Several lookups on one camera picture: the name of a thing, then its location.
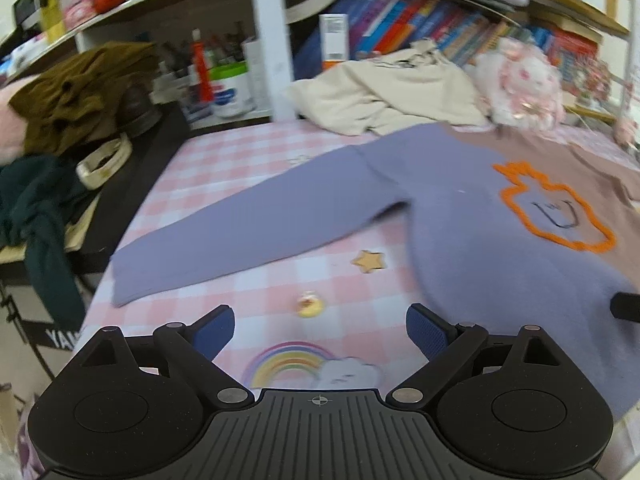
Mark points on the pink fluffy garment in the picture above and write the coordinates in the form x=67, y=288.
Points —
x=12, y=129

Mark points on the white pink plush bunny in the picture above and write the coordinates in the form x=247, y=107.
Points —
x=520, y=87

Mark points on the dark green garment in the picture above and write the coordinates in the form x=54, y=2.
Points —
x=40, y=197

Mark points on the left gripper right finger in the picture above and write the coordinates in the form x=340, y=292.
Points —
x=449, y=349

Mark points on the red hanging tassel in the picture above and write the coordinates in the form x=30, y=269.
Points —
x=199, y=61

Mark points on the row of colourful books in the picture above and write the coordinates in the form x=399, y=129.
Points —
x=460, y=31

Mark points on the olive brown garment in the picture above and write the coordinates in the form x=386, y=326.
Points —
x=74, y=100

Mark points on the white Garnier box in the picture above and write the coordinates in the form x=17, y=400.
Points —
x=334, y=39

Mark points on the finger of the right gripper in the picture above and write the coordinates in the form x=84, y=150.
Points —
x=625, y=306

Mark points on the white shelf post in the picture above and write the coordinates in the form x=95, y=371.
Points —
x=272, y=31

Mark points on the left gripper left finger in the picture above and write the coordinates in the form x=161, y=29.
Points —
x=190, y=350

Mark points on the purple and brown sweater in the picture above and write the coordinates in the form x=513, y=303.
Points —
x=504, y=228

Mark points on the white green-lid jar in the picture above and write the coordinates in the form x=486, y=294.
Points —
x=231, y=87

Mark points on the cream sweatshirt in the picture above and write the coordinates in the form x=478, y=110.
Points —
x=389, y=93

